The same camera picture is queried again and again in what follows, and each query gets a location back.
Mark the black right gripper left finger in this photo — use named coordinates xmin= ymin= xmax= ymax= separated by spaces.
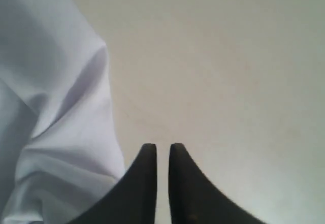
xmin=70 ymin=143 xmax=157 ymax=224

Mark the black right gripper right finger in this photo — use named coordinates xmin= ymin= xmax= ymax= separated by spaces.
xmin=169 ymin=143 xmax=262 ymax=224

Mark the white t-shirt with red print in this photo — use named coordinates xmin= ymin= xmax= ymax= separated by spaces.
xmin=1 ymin=0 xmax=124 ymax=223

